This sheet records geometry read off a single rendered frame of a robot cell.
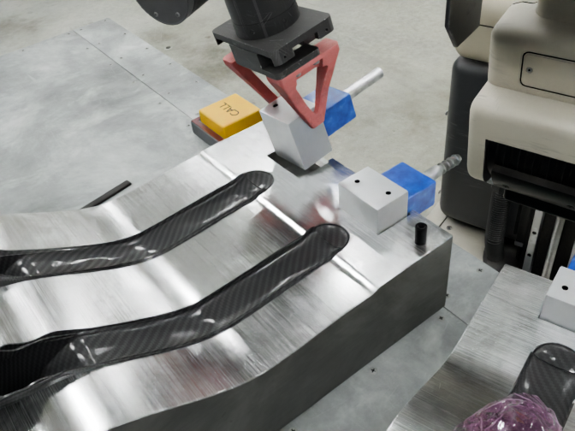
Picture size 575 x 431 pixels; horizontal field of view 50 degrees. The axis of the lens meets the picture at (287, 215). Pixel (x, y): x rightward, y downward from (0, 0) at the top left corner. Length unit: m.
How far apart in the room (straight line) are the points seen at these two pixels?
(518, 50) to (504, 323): 0.44
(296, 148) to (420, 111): 1.80
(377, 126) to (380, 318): 1.79
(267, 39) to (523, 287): 0.29
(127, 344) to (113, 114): 0.53
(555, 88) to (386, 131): 1.42
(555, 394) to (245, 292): 0.24
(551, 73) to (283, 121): 0.41
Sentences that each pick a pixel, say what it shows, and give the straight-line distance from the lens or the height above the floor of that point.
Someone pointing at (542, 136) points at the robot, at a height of 0.78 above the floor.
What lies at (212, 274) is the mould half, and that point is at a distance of 0.52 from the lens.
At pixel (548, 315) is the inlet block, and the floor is 0.86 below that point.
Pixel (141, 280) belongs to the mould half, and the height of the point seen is 0.89.
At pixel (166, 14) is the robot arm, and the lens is 0.48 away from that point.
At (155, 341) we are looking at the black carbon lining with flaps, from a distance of 0.47.
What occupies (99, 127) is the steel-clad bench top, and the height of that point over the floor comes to 0.80.
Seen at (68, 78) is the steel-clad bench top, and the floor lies 0.80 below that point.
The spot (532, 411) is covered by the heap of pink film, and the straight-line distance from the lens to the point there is 0.44.
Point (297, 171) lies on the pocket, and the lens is 0.65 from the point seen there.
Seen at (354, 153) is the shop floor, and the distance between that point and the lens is 2.15.
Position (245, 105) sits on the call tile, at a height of 0.84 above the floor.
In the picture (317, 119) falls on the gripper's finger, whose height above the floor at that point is 0.94.
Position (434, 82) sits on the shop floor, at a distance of 2.55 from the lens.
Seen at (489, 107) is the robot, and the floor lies 0.80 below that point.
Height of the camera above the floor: 1.25
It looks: 41 degrees down
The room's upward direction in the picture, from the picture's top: 7 degrees counter-clockwise
